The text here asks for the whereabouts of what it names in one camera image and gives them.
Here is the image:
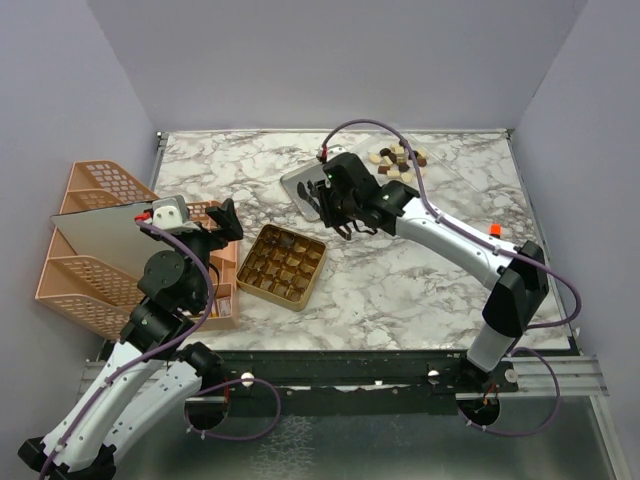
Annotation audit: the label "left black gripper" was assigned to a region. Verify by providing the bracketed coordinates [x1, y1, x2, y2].
[168, 198, 243, 307]

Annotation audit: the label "black metal tongs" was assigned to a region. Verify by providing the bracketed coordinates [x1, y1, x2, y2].
[296, 181, 323, 216]

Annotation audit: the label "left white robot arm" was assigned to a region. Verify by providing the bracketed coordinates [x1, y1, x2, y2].
[18, 195, 244, 479]

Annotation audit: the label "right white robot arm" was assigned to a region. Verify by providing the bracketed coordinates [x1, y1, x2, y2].
[307, 179, 549, 391]

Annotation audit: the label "gold chocolate box tray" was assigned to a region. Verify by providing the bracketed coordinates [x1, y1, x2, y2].
[237, 224, 327, 312]

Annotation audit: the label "peach desk organizer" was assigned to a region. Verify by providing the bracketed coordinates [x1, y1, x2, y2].
[189, 199, 242, 330]

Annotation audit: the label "silver tin lid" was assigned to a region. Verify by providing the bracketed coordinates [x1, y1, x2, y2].
[279, 155, 362, 223]

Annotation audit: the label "white board sheet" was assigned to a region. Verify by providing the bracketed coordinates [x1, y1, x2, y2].
[51, 202, 169, 280]

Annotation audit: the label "orange black marker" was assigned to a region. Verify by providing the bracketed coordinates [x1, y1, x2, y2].
[490, 224, 502, 238]

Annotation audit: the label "peach mesh file rack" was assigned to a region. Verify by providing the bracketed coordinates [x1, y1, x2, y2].
[34, 159, 211, 341]

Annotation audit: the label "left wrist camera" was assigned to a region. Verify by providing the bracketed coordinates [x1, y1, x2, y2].
[135, 195, 193, 233]

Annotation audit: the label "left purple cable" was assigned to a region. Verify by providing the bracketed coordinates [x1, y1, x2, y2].
[38, 219, 282, 480]

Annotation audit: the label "black mounting rail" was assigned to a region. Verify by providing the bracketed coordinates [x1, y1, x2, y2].
[84, 349, 611, 416]

